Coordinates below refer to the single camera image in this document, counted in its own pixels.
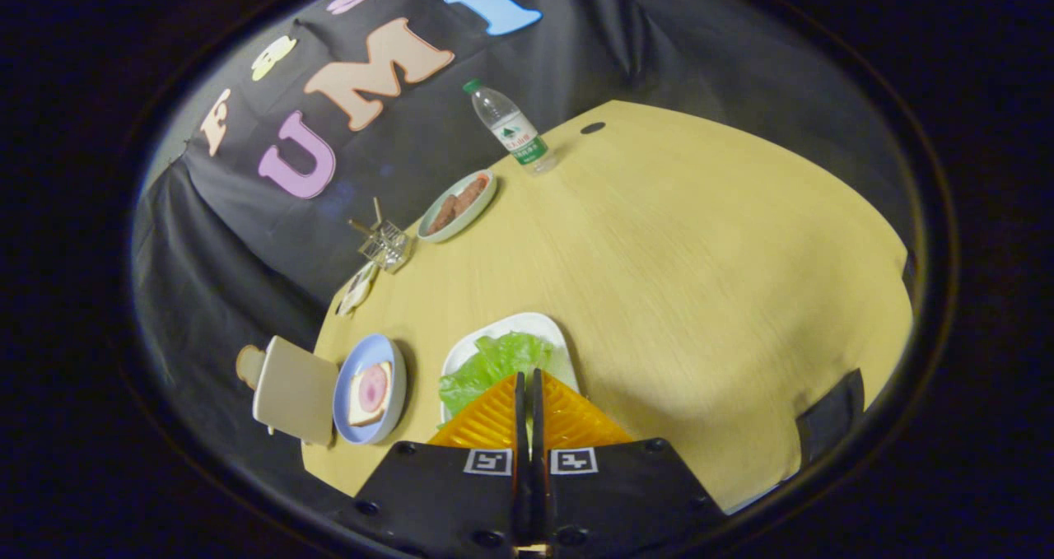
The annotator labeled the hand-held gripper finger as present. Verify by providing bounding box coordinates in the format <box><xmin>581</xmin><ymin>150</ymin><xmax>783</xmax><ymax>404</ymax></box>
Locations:
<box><xmin>346</xmin><ymin>371</ymin><xmax>529</xmax><ymax>555</ymax></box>
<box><xmin>530</xmin><ymin>369</ymin><xmax>728</xmax><ymax>557</ymax></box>

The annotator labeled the green lettuce leaf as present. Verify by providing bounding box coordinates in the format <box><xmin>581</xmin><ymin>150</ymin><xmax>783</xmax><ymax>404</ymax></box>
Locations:
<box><xmin>438</xmin><ymin>332</ymin><xmax>556</xmax><ymax>418</ymax></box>

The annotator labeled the white square plate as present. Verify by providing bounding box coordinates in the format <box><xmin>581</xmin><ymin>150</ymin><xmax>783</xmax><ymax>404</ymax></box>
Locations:
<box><xmin>440</xmin><ymin>312</ymin><xmax>581</xmax><ymax>425</ymax></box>

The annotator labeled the blue round plate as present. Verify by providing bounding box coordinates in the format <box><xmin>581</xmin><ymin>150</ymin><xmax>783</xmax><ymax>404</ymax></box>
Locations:
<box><xmin>332</xmin><ymin>333</ymin><xmax>408</xmax><ymax>446</ymax></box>

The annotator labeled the pink ham slice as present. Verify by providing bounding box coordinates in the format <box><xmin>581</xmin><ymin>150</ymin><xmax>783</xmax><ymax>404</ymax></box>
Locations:
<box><xmin>357</xmin><ymin>365</ymin><xmax>390</xmax><ymax>413</ymax></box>

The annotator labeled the white bread slice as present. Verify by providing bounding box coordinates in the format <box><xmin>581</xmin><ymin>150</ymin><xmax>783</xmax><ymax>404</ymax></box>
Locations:
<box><xmin>347</xmin><ymin>361</ymin><xmax>395</xmax><ymax>427</ymax></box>

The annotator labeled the small white dish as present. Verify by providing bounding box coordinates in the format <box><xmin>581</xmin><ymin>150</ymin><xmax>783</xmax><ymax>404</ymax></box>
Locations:
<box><xmin>336</xmin><ymin>261</ymin><xmax>381</xmax><ymax>318</ymax></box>

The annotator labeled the pale green oval plate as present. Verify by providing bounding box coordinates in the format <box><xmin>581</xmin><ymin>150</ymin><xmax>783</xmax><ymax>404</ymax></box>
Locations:
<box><xmin>417</xmin><ymin>169</ymin><xmax>499</xmax><ymax>244</ymax></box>

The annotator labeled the clear square stick holder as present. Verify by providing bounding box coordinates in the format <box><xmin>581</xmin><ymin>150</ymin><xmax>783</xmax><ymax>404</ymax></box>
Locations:
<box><xmin>348</xmin><ymin>197</ymin><xmax>413</xmax><ymax>274</ymax></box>

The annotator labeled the tan toast slice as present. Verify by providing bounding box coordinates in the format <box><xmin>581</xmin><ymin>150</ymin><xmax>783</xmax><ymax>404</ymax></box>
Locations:
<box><xmin>236</xmin><ymin>344</ymin><xmax>268</xmax><ymax>391</ymax></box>

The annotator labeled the black backdrop cloth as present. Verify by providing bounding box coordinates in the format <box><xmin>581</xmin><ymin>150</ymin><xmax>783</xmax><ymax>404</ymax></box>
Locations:
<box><xmin>132</xmin><ymin>0</ymin><xmax>921</xmax><ymax>535</ymax></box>

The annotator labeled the dark cloth piece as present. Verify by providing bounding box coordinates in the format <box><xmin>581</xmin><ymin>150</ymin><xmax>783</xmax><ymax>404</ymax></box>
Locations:
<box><xmin>795</xmin><ymin>368</ymin><xmax>867</xmax><ymax>470</ymax></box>

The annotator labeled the clear plastic water bottle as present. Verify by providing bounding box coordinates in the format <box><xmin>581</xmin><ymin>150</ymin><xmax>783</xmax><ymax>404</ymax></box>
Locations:
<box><xmin>462</xmin><ymin>78</ymin><xmax>558</xmax><ymax>176</ymax></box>

